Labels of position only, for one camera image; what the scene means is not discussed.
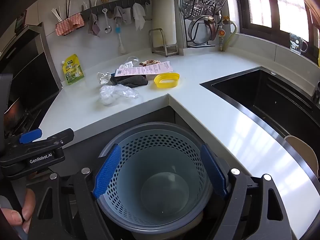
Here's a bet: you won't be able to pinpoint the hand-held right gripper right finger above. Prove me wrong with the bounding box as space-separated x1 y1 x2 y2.
201 144 293 240

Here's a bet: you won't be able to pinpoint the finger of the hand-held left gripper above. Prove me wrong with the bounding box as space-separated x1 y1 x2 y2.
19 128 42 145
4 128 75 158

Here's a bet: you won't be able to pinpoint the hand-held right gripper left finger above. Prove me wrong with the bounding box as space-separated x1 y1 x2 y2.
29 144 122 240

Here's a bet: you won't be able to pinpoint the grey perforated wastebasket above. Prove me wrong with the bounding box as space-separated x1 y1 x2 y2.
96 122 213 235

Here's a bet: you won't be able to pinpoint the person's left hand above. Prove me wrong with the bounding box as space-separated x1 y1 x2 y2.
0 188 36 240

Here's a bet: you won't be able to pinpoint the black steel stove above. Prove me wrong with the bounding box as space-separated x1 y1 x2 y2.
0 22 62 137

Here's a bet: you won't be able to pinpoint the yellow seasoning pouch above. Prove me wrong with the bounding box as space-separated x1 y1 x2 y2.
61 54 85 85

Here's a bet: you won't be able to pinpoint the clear plastic bag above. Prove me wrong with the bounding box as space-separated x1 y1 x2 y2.
99 84 139 106

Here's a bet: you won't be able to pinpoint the crumpled clear plastic piece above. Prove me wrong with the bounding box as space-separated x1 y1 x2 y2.
97 72 112 86

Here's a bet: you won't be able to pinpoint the dark grey cloth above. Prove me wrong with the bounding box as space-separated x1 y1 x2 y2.
110 74 149 88

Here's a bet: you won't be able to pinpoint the beige rounded board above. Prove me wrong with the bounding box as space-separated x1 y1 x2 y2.
284 135 319 178

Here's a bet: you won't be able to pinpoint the black kitchen sink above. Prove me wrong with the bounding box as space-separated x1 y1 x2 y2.
199 66 320 180

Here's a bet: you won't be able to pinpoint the clear plastic cup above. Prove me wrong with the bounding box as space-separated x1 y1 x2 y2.
119 56 139 69

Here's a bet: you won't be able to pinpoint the pink wavy cloth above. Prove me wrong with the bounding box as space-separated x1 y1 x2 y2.
55 13 85 37

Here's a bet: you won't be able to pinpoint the pink printed packet with barcode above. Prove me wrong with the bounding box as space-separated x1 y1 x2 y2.
115 61 173 77

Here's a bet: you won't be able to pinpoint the patterned snack wrapper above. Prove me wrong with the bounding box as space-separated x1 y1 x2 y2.
139 59 161 67

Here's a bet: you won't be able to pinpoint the grey dish cloth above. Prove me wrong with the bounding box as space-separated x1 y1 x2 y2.
113 5 132 26
88 12 101 37

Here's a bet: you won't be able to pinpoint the metal spoon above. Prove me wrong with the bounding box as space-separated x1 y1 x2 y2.
102 8 112 34

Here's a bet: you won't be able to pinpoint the white straws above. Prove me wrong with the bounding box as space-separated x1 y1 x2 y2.
51 6 63 23

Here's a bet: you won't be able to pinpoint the black pot lid rack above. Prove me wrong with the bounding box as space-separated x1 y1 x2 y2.
184 12 223 49

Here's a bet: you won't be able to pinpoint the metal cutting board rack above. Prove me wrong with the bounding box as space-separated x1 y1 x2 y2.
149 28 180 57

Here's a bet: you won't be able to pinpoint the glass pot lid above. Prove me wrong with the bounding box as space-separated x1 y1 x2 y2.
187 15 222 46

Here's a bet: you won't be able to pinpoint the gas valve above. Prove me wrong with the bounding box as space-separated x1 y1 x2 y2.
216 16 231 52

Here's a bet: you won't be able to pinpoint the white dish cloth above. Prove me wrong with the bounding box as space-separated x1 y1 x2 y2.
132 2 146 31

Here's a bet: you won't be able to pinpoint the clear cartoon print cup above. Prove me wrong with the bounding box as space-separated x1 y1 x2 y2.
289 32 309 55

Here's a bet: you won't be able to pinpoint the white cutting board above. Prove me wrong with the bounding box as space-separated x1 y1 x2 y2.
152 0 178 53

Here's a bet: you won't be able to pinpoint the dark framed window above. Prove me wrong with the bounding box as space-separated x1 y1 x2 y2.
234 0 320 64

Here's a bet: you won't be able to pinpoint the yellow oval plastic ring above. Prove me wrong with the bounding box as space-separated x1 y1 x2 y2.
154 73 180 90

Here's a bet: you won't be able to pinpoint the blue handled bottle brush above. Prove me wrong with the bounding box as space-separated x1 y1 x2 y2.
115 21 126 54

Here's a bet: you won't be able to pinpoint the yellow gas hose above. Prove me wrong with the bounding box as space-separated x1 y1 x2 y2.
220 21 238 52

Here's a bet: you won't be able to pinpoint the dark wall hook rail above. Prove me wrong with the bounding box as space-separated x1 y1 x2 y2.
81 0 150 21

